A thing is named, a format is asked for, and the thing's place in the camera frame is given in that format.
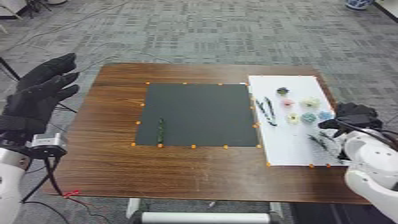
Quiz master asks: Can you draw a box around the dark mat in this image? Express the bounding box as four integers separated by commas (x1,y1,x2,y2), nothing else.
134,82,263,148

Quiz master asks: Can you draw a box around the white table leg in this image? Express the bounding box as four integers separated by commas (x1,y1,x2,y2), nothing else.
125,197,144,220
269,201,287,218

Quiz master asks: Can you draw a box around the yellow flower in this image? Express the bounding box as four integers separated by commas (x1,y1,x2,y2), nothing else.
287,112,303,126

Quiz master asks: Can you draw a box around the white sheet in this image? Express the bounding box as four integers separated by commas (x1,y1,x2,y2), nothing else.
246,75,352,167

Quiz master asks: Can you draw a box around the pale green flower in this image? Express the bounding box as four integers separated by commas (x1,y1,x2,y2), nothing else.
301,96,322,109

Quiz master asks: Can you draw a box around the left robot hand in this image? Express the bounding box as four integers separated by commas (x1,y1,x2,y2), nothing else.
0,52,82,136

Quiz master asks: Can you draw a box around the teal flower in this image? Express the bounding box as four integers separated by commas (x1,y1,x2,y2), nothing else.
299,112,320,124

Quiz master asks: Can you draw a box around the green sprig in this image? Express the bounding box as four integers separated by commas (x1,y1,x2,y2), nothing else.
255,98,271,120
306,130,342,152

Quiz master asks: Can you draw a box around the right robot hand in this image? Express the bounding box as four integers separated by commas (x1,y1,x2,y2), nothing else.
317,102,386,138

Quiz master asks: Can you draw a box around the black cable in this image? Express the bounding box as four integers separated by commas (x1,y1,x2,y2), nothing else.
20,156,91,224

